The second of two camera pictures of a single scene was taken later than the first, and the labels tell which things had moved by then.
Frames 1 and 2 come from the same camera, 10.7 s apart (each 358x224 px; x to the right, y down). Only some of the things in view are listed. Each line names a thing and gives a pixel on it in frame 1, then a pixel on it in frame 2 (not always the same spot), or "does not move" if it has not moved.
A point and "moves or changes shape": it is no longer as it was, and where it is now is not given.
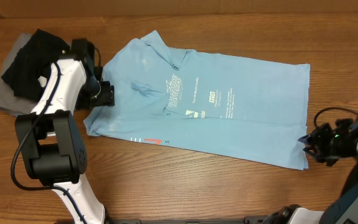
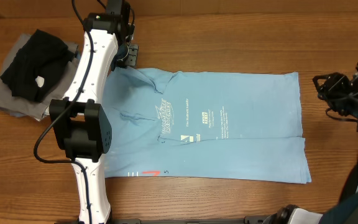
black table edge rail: (257, 219) does not move
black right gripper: (315, 140) to (334, 81)
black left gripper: (107, 96) to (130, 58)
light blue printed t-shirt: (249, 108) moves or changes shape
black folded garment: (32, 61) does not move
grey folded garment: (5, 99) does not move
